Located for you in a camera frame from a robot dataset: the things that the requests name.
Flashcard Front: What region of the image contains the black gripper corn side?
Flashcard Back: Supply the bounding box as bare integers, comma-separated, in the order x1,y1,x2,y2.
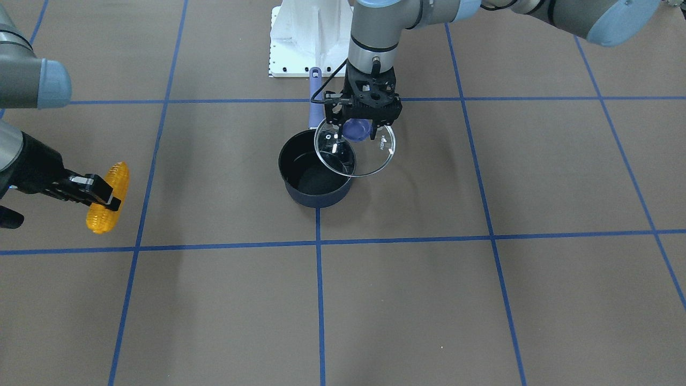
1,132,118,209

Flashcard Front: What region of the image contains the black braided cable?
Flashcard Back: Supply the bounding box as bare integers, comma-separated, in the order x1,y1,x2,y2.
310,58,349,105

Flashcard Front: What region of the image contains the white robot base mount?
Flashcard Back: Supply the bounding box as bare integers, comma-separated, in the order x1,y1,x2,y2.
268,1,353,78

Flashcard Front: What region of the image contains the glass pot lid blue knob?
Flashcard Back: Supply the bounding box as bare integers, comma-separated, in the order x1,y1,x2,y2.
314,119,397,178

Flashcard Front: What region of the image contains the dark blue saucepan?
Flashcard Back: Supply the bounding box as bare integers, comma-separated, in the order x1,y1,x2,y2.
278,102,355,208

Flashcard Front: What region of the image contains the black gripper lid side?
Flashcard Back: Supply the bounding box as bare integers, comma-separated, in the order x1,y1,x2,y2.
324,60,402,159

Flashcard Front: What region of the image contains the yellow corn cob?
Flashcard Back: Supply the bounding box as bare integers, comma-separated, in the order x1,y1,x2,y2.
86,161,130,234

